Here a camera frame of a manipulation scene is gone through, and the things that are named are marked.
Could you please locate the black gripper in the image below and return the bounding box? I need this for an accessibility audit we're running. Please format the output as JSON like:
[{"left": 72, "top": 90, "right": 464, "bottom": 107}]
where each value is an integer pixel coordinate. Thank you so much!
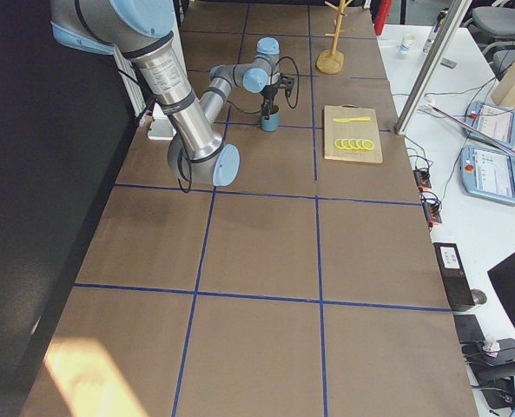
[{"left": 261, "top": 84, "right": 278, "bottom": 119}]

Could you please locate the dark blue mug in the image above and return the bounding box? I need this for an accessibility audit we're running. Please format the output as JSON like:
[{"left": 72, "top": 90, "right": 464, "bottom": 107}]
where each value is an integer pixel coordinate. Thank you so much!
[{"left": 261, "top": 105, "right": 280, "bottom": 132}]

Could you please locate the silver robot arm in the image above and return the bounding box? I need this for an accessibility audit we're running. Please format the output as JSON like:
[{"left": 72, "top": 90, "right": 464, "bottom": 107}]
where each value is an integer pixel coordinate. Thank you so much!
[{"left": 50, "top": 0, "right": 280, "bottom": 187}]

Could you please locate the wooden cup storage rack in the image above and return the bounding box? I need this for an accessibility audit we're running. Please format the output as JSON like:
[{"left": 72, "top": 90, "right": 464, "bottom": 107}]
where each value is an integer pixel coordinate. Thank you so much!
[{"left": 315, "top": 0, "right": 353, "bottom": 75}]

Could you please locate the white paper cup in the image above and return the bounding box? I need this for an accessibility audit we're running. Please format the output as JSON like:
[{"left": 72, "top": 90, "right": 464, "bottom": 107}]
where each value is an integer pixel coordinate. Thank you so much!
[{"left": 399, "top": 33, "right": 415, "bottom": 57}]

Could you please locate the bamboo cutting board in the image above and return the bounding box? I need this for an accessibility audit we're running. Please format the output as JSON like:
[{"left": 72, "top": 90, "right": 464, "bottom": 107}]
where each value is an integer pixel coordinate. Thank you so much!
[{"left": 323, "top": 105, "right": 383, "bottom": 164}]

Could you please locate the yellow plastic knife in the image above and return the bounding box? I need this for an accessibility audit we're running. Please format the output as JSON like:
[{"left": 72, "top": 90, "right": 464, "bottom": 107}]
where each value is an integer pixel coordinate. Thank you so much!
[{"left": 332, "top": 116, "right": 371, "bottom": 123}]

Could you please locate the orange black usb hub far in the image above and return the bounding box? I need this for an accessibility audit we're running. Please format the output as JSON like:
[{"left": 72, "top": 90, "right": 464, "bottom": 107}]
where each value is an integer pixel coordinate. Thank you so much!
[{"left": 413, "top": 168, "right": 432, "bottom": 191}]

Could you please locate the orange black usb hub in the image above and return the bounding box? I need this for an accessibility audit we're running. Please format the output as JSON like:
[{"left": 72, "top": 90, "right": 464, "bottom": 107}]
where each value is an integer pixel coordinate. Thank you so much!
[
  {"left": 413, "top": 168, "right": 432, "bottom": 191},
  {"left": 419, "top": 191, "right": 442, "bottom": 228}
]

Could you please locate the orange black usb hub near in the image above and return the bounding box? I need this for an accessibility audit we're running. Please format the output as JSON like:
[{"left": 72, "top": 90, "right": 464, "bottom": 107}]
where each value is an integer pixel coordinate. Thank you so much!
[{"left": 419, "top": 191, "right": 442, "bottom": 228}]

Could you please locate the far teach pendant tablet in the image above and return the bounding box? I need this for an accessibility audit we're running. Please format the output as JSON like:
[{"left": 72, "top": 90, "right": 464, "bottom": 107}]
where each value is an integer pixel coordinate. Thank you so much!
[{"left": 465, "top": 101, "right": 515, "bottom": 149}]

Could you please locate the teach pendant tablet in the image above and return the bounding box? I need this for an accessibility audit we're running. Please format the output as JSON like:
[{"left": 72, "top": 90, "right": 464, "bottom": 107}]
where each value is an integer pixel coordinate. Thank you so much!
[
  {"left": 459, "top": 145, "right": 515, "bottom": 206},
  {"left": 465, "top": 101, "right": 515, "bottom": 149}
]

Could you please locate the near teach pendant tablet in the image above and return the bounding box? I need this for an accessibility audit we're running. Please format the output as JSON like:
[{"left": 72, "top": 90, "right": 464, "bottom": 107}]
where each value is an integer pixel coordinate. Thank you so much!
[{"left": 459, "top": 145, "right": 515, "bottom": 206}]

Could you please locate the black electronics box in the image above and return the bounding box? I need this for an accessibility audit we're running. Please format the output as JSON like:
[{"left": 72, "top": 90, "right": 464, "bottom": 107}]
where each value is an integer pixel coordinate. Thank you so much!
[{"left": 433, "top": 242, "right": 475, "bottom": 312}]

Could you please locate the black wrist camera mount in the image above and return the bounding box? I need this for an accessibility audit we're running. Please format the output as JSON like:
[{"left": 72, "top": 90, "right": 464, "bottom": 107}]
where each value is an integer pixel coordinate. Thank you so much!
[{"left": 278, "top": 74, "right": 295, "bottom": 98}]

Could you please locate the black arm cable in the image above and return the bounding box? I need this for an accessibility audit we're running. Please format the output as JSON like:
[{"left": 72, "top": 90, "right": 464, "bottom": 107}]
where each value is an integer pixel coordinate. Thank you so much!
[{"left": 225, "top": 56, "right": 300, "bottom": 116}]

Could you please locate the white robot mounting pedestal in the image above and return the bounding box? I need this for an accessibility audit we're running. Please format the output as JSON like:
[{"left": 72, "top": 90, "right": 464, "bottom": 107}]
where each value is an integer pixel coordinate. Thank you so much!
[{"left": 148, "top": 101, "right": 176, "bottom": 141}]

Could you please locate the aluminium frame post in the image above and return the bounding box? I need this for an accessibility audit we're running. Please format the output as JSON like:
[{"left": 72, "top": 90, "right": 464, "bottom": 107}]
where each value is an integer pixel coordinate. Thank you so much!
[{"left": 394, "top": 0, "right": 472, "bottom": 136}]

